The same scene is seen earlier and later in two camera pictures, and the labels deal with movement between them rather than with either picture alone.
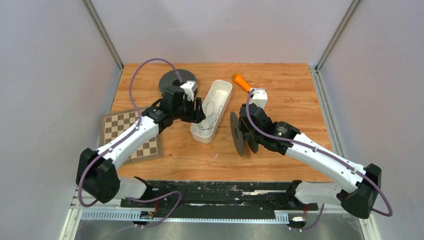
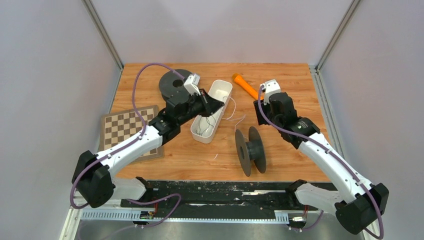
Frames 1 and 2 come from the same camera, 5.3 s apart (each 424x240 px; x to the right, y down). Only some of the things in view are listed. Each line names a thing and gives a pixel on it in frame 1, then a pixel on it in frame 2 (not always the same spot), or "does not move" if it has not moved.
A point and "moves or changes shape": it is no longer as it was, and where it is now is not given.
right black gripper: [242, 128] → [261, 120]
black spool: [238, 137] moves or changes shape
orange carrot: [239, 79] does not move
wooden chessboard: [113, 125] does not move
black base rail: [271, 198] does not move
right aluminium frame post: [342, 26] does not move
